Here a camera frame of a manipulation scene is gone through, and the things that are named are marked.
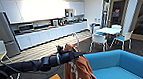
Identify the orange hooded garment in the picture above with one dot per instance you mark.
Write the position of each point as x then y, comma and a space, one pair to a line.
78, 72

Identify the white plastic hanger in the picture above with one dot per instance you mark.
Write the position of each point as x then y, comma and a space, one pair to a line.
76, 37

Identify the white kitchen base cabinets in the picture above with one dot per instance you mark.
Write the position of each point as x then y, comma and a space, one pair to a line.
50, 34

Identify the white chair teal seat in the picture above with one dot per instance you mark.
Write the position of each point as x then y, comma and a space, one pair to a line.
116, 26
124, 38
98, 29

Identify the white square table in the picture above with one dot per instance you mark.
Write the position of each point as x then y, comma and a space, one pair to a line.
108, 31

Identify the dark built-in appliance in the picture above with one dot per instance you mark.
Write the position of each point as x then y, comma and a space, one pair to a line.
69, 13

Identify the large blue sofa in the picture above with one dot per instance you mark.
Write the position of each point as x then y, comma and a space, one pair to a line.
123, 64

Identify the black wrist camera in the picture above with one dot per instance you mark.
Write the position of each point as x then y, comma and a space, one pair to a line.
59, 48

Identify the white kitchen wall cabinets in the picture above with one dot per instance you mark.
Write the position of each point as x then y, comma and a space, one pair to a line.
11, 11

